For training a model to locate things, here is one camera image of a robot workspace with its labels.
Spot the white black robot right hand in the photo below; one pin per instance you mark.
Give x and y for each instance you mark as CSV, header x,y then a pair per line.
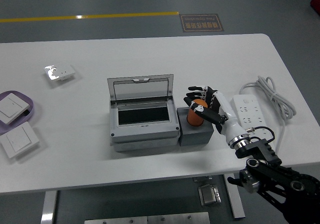
x,y
231,129

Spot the orange cylinder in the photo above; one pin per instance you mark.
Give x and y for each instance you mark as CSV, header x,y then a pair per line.
x,y
195,120

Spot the grey box with clear lid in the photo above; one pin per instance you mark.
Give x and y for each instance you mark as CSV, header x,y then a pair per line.
x,y
145,134

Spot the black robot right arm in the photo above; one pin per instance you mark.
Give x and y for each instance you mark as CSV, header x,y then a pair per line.
x,y
275,179

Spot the grey cube block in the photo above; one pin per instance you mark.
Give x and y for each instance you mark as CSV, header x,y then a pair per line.
x,y
197,136

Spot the white power strip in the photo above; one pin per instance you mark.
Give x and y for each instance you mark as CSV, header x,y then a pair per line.
x,y
246,109

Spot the white table leg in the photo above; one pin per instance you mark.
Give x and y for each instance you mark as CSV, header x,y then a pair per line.
x,y
236,201
48,206

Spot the silver metal plate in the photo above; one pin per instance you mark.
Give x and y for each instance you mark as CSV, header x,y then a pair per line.
x,y
116,220

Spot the shiny white socket panel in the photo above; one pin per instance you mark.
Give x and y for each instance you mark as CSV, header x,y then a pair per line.
x,y
61,72

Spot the purple tray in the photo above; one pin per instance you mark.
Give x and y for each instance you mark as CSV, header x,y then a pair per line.
x,y
28,101

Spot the small metal table bracket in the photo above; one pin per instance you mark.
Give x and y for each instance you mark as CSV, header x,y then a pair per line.
x,y
202,179

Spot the white wall switch panel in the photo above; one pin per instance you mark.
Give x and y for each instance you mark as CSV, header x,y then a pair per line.
x,y
10,106
18,140

